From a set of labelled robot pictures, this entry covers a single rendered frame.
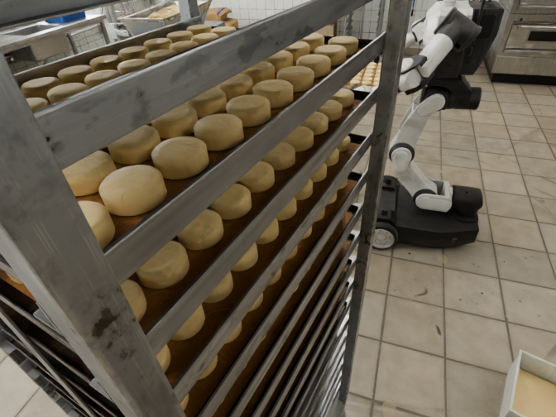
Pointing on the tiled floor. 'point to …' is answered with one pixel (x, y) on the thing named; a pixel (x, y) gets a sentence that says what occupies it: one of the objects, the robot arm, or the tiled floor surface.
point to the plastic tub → (529, 388)
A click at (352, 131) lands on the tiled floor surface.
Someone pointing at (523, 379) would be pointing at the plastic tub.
